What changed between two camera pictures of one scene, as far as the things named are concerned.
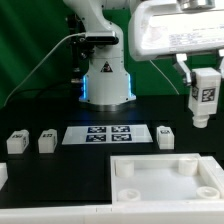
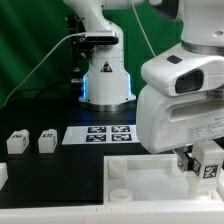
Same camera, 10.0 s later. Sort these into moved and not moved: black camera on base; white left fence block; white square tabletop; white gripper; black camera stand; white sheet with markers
Moved: white square tabletop; white gripper
Not moved: white sheet with markers; white left fence block; black camera on base; black camera stand
